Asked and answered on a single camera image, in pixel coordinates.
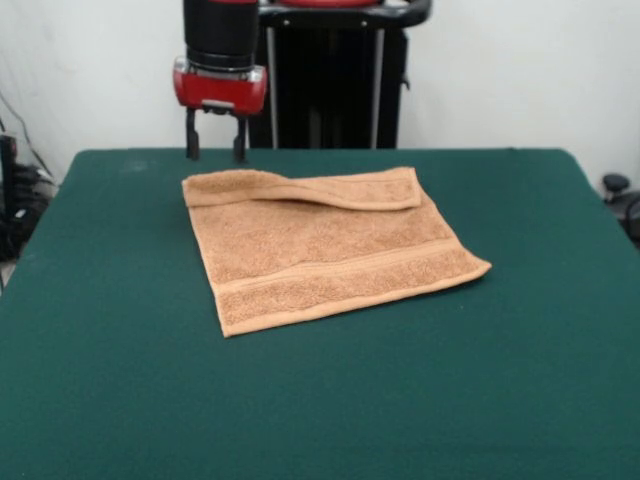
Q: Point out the dark green table cloth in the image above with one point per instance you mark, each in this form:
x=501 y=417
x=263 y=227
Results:
x=150 y=400

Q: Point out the tan terry towel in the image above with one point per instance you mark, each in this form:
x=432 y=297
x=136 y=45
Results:
x=330 y=250

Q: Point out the black electronics box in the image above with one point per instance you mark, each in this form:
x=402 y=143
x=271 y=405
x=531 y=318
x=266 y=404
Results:
x=7 y=165

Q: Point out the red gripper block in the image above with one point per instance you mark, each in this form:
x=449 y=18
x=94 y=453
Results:
x=220 y=92

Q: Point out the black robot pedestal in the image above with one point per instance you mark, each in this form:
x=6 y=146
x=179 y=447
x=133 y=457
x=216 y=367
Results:
x=340 y=90

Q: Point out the black office chair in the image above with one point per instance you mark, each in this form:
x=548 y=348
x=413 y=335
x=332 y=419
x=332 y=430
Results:
x=625 y=200

